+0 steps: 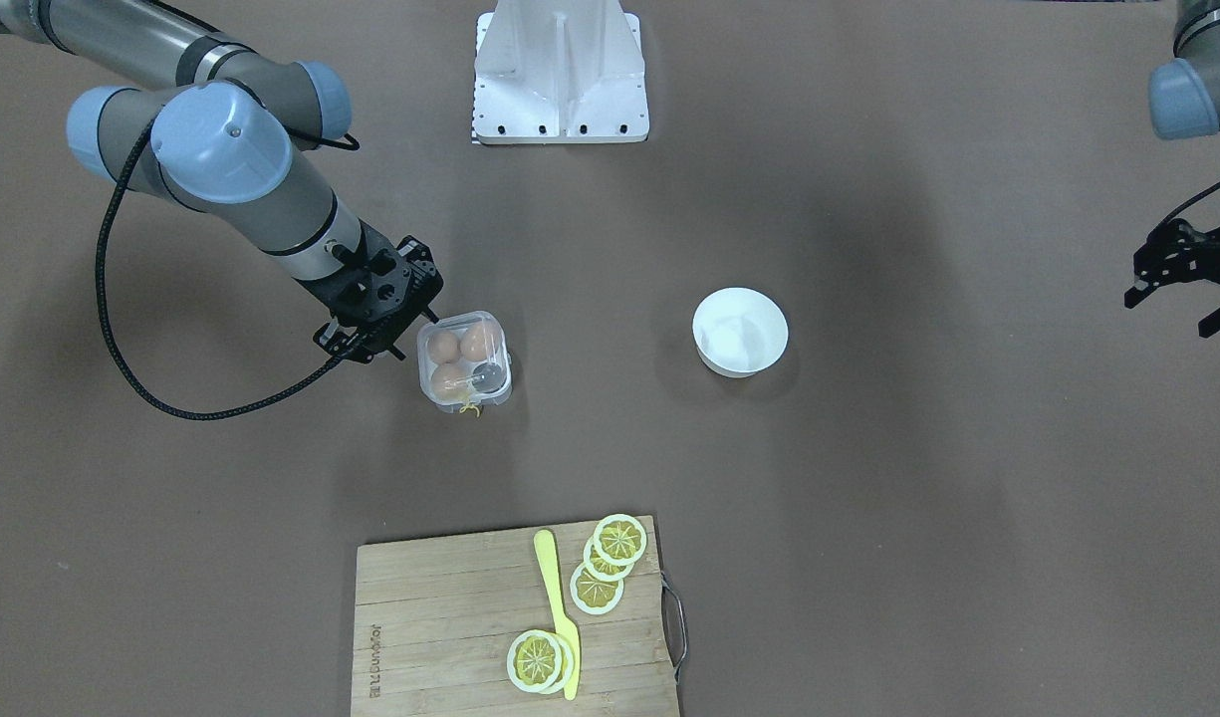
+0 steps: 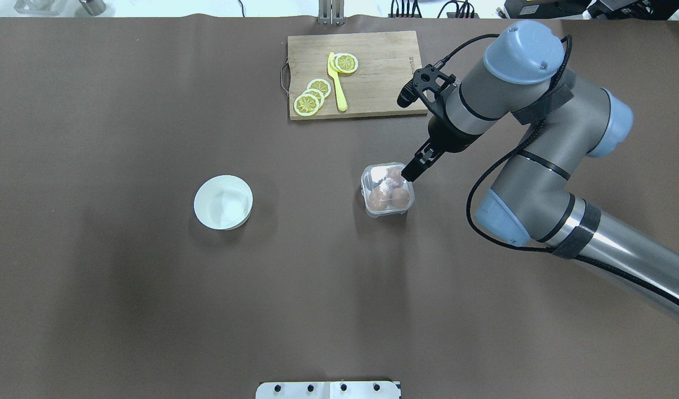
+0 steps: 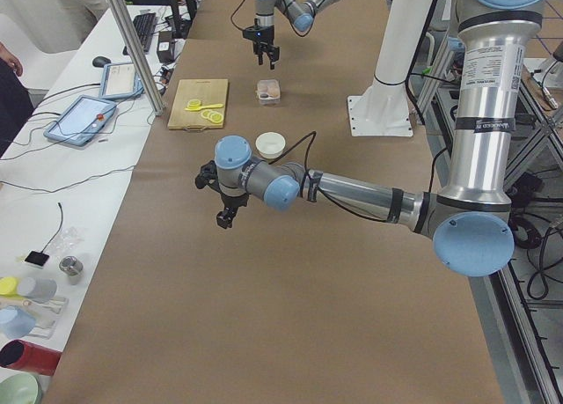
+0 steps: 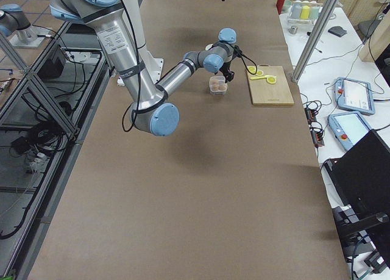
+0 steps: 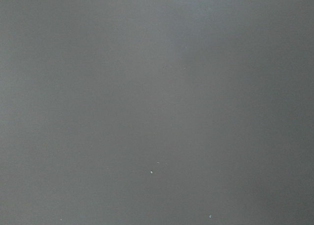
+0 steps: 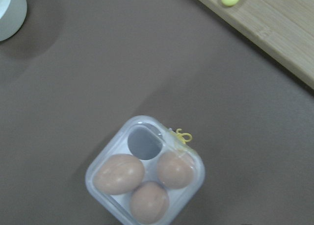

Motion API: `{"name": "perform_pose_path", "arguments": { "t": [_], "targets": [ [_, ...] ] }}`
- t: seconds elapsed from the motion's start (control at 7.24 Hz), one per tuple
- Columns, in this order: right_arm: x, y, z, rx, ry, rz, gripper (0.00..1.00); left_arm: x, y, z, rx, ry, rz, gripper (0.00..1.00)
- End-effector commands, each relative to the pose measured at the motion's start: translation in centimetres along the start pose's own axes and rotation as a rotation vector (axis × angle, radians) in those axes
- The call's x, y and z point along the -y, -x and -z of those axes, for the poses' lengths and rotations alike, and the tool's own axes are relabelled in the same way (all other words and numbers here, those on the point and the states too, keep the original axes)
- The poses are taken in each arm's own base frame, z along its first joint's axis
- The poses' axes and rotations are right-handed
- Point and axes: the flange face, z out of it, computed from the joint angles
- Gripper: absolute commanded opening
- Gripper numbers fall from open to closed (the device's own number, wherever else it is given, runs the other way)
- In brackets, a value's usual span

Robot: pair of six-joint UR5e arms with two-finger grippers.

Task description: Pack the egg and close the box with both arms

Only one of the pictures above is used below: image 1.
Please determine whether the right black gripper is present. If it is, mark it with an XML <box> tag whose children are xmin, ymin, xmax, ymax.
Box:
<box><xmin>299</xmin><ymin>222</ymin><xmax>438</xmax><ymax>363</ymax></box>

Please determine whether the clear plastic egg box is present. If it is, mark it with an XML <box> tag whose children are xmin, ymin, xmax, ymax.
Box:
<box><xmin>415</xmin><ymin>310</ymin><xmax>512</xmax><ymax>413</ymax></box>

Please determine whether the brown egg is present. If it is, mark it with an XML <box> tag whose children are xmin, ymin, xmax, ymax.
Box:
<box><xmin>426</xmin><ymin>330</ymin><xmax>462</xmax><ymax>365</ymax></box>
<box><xmin>429</xmin><ymin>363</ymin><xmax>473</xmax><ymax>402</ymax></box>
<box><xmin>459</xmin><ymin>321</ymin><xmax>504</xmax><ymax>362</ymax></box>

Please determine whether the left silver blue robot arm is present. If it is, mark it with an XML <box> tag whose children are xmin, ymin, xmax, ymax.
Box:
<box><xmin>1122</xmin><ymin>1</ymin><xmax>1220</xmax><ymax>339</ymax></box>

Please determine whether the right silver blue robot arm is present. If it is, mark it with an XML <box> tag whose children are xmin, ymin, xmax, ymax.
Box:
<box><xmin>0</xmin><ymin>1</ymin><xmax>444</xmax><ymax>362</ymax></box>

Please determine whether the brown egg in box front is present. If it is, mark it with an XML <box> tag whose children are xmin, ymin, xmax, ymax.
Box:
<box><xmin>429</xmin><ymin>363</ymin><xmax>473</xmax><ymax>402</ymax></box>

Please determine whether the yellow plastic knife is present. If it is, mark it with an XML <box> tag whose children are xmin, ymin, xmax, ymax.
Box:
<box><xmin>533</xmin><ymin>528</ymin><xmax>582</xmax><ymax>702</ymax></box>

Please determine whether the wooden cutting board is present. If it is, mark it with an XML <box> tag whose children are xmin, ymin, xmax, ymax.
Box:
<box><xmin>351</xmin><ymin>527</ymin><xmax>684</xmax><ymax>716</ymax></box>

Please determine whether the lemon slice top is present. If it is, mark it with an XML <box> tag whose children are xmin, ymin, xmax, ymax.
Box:
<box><xmin>590</xmin><ymin>515</ymin><xmax>647</xmax><ymax>567</ymax></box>

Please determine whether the lemon slice middle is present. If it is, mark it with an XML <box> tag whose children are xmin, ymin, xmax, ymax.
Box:
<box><xmin>583</xmin><ymin>539</ymin><xmax>634</xmax><ymax>583</ymax></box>

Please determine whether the lemon slice lower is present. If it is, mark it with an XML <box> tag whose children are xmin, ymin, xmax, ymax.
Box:
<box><xmin>569</xmin><ymin>563</ymin><xmax>625</xmax><ymax>615</ymax></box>

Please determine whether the white paper bowl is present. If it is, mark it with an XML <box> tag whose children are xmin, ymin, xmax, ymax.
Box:
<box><xmin>691</xmin><ymin>287</ymin><xmax>789</xmax><ymax>379</ymax></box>

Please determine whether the lemon slice near knife tip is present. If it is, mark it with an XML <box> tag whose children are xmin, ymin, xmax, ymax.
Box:
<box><xmin>505</xmin><ymin>629</ymin><xmax>562</xmax><ymax>694</ymax></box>

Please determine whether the lemon slice under knife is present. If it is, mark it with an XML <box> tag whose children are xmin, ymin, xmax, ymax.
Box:
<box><xmin>543</xmin><ymin>632</ymin><xmax>575</xmax><ymax>694</ymax></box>

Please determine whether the black camera cable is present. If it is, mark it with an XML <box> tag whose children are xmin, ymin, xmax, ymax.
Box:
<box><xmin>1161</xmin><ymin>165</ymin><xmax>1220</xmax><ymax>228</ymax></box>
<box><xmin>94</xmin><ymin>120</ymin><xmax>362</xmax><ymax>423</ymax></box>

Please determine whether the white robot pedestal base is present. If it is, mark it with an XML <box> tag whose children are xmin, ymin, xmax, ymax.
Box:
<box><xmin>470</xmin><ymin>1</ymin><xmax>650</xmax><ymax>145</ymax></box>

